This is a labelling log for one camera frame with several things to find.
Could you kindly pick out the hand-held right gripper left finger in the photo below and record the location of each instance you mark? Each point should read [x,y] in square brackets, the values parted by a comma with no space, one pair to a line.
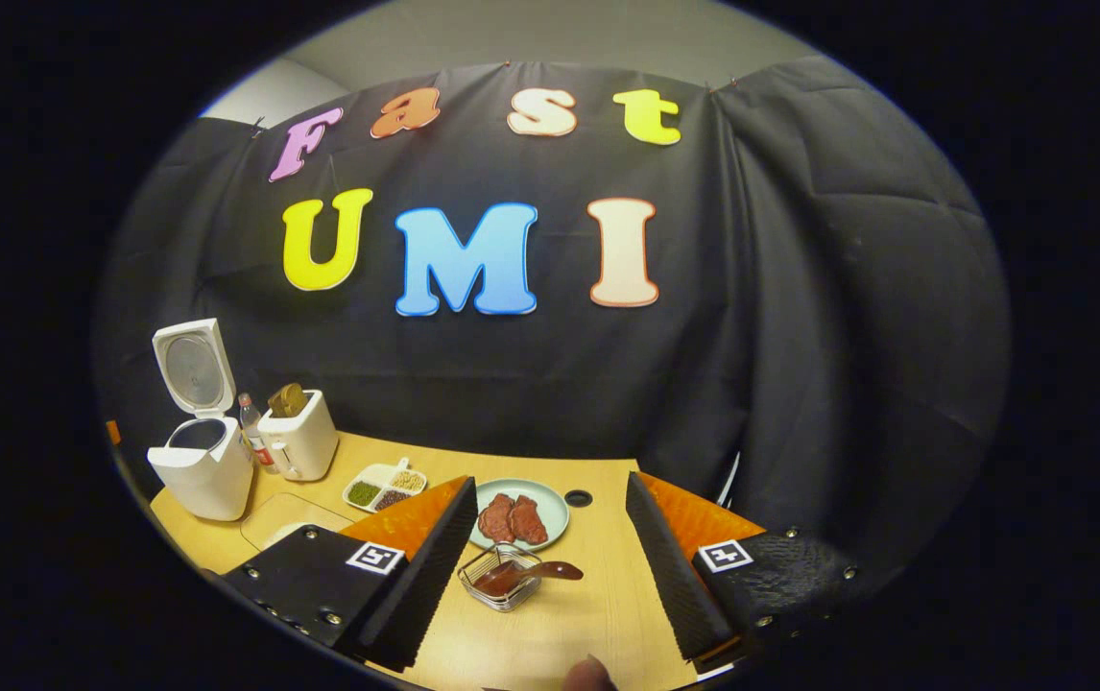
[416,595]

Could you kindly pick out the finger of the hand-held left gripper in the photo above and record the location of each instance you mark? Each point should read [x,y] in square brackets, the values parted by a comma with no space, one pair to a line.
[113,433]

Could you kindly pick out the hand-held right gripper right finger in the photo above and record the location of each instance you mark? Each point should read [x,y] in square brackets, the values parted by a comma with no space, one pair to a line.
[675,576]

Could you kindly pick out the white rice cooker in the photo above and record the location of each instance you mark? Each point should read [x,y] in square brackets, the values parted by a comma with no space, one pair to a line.
[204,480]

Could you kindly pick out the brown wooden spoon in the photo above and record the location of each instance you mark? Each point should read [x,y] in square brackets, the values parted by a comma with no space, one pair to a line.
[521,574]

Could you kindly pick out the cream tray of rice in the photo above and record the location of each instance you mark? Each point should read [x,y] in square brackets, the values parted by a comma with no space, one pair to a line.
[286,518]

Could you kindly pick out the red meat slice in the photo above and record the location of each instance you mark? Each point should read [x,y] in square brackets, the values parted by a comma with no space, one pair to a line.
[496,518]
[529,520]

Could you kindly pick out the white divided bean dish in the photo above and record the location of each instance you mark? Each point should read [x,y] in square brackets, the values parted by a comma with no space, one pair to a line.
[382,485]

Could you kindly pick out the pale green plate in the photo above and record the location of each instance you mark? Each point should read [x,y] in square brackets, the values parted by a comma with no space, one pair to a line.
[555,509]

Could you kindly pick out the clear plastic bottle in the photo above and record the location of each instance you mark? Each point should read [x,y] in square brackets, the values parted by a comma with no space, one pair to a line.
[251,422]

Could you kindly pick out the brown bread slice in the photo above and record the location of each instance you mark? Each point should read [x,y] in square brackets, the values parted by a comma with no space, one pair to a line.
[287,399]

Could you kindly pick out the white toaster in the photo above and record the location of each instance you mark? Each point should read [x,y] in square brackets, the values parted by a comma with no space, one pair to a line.
[305,441]

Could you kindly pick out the black backdrop cloth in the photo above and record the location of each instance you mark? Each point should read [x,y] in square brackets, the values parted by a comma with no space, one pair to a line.
[800,336]

